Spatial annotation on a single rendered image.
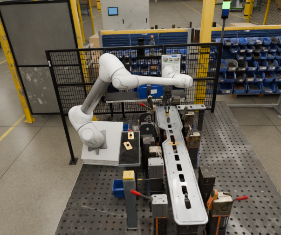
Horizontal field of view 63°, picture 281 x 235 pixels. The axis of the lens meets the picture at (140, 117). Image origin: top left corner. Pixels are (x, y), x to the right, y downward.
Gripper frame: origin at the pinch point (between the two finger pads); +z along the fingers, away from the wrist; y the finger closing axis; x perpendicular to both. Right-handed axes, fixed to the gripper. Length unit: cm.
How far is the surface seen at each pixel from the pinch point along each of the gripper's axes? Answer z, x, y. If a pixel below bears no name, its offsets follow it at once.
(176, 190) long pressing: 6, -94, -5
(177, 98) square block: 0.5, 24.8, 13.6
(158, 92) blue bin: -2.2, 36.5, -5.1
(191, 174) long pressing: 6, -81, 7
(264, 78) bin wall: 33, 153, 175
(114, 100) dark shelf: 4, 33, -53
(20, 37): -43, 173, -206
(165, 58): -33, 54, 4
